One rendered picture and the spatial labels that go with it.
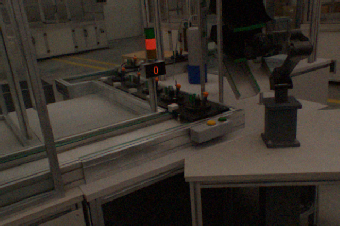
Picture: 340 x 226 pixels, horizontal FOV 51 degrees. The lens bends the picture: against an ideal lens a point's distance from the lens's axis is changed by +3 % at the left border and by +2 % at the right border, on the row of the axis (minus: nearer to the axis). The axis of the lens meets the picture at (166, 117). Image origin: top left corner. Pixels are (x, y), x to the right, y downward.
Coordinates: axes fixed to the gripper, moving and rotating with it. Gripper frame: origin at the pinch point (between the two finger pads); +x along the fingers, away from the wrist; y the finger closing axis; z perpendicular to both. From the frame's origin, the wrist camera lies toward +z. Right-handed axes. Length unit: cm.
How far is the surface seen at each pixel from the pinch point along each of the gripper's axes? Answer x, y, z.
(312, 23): 83, -126, 41
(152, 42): 13, 48, 18
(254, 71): 24.9, -14.5, -3.2
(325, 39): 249, -314, 71
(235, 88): 16.9, 5.8, -12.0
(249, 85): 20.6, -6.2, -11.2
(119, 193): 3, 83, -48
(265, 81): 22.6, -18.3, -10.5
